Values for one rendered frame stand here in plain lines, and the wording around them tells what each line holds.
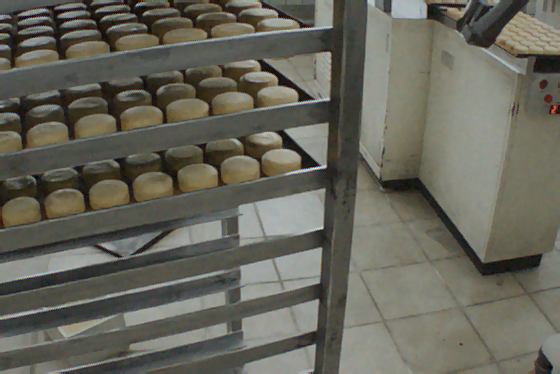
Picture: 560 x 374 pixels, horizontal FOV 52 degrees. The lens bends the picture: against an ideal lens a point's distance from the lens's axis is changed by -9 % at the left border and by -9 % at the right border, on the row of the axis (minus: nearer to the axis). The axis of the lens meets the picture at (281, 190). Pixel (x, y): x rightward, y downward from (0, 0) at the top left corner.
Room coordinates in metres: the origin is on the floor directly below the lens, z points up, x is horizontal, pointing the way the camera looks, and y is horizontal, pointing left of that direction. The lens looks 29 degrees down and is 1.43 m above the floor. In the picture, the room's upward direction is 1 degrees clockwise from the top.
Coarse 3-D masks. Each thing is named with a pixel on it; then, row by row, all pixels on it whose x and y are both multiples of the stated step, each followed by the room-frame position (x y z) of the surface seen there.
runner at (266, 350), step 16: (288, 336) 0.69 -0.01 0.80; (304, 336) 0.69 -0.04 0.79; (240, 352) 0.65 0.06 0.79; (256, 352) 0.66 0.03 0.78; (272, 352) 0.67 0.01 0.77; (160, 368) 0.61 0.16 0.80; (176, 368) 0.62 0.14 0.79; (192, 368) 0.63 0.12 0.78; (208, 368) 0.63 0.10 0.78; (224, 368) 0.64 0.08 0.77
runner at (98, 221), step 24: (192, 192) 0.63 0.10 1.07; (216, 192) 0.65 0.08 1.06; (240, 192) 0.66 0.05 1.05; (264, 192) 0.67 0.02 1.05; (288, 192) 0.68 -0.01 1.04; (72, 216) 0.58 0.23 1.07; (96, 216) 0.59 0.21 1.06; (120, 216) 0.60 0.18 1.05; (144, 216) 0.61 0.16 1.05; (168, 216) 0.62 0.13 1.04; (0, 240) 0.54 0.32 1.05; (24, 240) 0.55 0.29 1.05; (48, 240) 0.56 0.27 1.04
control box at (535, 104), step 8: (536, 80) 1.83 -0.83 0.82; (552, 80) 1.84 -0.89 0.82; (528, 88) 1.85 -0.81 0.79; (536, 88) 1.83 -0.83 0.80; (544, 88) 1.83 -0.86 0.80; (552, 88) 1.84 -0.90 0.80; (528, 96) 1.84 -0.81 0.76; (536, 96) 1.83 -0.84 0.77; (544, 96) 1.83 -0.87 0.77; (552, 96) 1.84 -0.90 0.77; (528, 104) 1.84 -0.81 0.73; (536, 104) 1.83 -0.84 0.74; (544, 104) 1.84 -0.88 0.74; (552, 104) 1.84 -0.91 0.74; (528, 112) 1.83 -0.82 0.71; (536, 112) 1.83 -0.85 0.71; (544, 112) 1.84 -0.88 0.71
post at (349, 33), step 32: (352, 0) 0.68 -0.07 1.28; (352, 32) 0.68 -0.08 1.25; (352, 64) 0.68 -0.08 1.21; (352, 96) 0.68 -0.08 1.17; (352, 128) 0.68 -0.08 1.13; (352, 160) 0.68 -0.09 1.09; (352, 192) 0.68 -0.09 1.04; (352, 224) 0.68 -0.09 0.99; (320, 288) 0.70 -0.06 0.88; (320, 320) 0.69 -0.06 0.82; (320, 352) 0.68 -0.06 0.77
